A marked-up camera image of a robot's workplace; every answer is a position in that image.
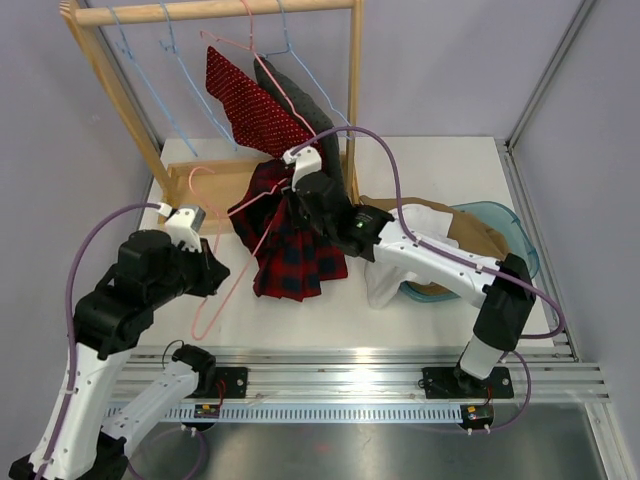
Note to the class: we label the teal plastic bin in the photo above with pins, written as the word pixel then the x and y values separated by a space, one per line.
pixel 515 225

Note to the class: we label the grey dotted skirt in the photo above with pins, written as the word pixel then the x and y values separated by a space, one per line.
pixel 308 108

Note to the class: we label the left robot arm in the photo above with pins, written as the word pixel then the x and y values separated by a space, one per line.
pixel 150 271

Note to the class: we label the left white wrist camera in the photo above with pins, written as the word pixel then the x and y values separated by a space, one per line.
pixel 183 225

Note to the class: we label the white slotted cable duct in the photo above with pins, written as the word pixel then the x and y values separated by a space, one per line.
pixel 316 413

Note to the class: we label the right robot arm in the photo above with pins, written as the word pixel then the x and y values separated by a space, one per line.
pixel 499 289

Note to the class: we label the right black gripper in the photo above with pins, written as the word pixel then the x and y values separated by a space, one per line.
pixel 294 199

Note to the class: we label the white skirt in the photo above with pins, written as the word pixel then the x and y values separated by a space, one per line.
pixel 385 275

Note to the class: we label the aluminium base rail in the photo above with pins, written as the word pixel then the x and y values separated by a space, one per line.
pixel 392 375

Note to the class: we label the tan pleated skirt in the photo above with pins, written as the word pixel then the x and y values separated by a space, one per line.
pixel 440 222

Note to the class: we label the aluminium frame post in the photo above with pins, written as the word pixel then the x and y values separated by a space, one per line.
pixel 552 68

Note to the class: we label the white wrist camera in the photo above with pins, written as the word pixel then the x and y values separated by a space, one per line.
pixel 305 162
pixel 183 225

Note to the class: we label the red plaid skirt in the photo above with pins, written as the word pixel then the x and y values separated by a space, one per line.
pixel 293 260

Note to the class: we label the blue wire hanger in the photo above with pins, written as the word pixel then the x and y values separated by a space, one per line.
pixel 171 48
pixel 289 50
pixel 128 53

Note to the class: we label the red dotted skirt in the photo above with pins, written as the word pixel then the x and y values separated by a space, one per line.
pixel 257 121

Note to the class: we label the wooden clothes rack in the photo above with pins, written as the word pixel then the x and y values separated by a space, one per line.
pixel 85 24

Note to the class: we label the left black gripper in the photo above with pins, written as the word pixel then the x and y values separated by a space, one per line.
pixel 213 272

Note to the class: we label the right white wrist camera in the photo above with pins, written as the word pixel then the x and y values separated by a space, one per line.
pixel 305 162

